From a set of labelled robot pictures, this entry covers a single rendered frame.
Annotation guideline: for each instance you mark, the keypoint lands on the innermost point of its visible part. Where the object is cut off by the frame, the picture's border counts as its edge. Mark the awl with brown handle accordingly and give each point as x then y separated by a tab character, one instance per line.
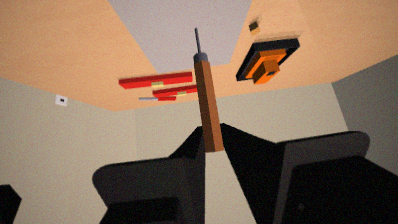
207	101

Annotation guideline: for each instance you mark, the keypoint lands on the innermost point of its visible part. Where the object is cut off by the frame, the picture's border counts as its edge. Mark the black rectangular tray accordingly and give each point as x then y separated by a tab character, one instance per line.
290	45

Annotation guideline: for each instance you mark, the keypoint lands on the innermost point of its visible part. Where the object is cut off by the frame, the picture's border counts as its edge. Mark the grey panel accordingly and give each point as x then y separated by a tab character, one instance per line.
165	29

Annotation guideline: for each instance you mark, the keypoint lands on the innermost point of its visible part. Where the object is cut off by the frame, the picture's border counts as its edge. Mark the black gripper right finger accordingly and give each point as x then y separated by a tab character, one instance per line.
263	168

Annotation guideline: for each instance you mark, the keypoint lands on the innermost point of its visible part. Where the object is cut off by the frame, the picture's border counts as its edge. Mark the small tan cube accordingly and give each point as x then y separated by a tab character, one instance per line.
254	29

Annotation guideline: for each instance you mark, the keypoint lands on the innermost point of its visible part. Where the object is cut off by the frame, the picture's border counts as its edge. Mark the red flat slab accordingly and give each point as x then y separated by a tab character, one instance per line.
156	80
180	91

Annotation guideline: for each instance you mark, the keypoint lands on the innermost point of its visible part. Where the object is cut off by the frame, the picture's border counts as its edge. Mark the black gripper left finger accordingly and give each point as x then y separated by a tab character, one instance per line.
182	174

